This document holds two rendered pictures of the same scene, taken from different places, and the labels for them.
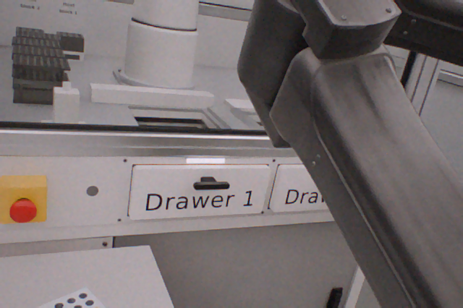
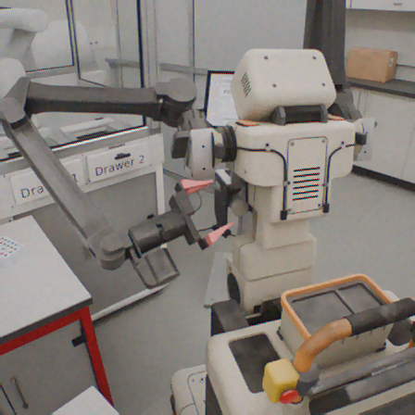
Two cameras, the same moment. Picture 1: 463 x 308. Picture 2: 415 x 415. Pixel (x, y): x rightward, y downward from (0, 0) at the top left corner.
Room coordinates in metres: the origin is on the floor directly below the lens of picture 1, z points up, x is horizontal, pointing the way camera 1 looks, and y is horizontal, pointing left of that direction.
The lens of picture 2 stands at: (-0.57, -0.27, 1.46)
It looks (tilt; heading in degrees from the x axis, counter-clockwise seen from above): 29 degrees down; 348
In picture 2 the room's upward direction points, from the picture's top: straight up
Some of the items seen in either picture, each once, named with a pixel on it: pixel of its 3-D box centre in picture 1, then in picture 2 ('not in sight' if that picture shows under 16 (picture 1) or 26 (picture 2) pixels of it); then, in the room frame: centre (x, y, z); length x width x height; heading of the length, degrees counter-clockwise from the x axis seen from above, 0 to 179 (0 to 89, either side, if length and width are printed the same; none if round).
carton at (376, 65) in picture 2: not in sight; (371, 64); (2.73, -2.71, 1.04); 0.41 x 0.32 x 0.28; 35
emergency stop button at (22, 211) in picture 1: (23, 210); not in sight; (0.62, 0.32, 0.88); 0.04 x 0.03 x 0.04; 117
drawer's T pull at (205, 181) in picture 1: (209, 183); not in sight; (0.79, 0.03, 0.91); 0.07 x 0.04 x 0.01; 117
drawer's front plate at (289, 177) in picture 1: (328, 187); (119, 160); (0.96, -0.24, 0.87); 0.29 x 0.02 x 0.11; 117
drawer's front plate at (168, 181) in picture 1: (202, 191); (48, 181); (0.82, 0.04, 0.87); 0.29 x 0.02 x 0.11; 117
